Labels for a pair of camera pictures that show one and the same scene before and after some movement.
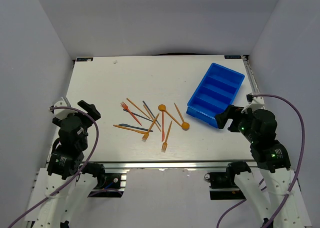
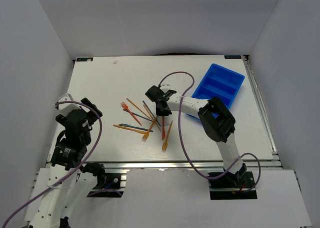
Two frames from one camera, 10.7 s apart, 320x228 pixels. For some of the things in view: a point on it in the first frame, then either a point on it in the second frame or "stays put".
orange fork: [146, 136] stays put
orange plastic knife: [141, 131] stays put
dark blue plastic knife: [127, 125] stays put
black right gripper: [232, 112] -> [159, 113]
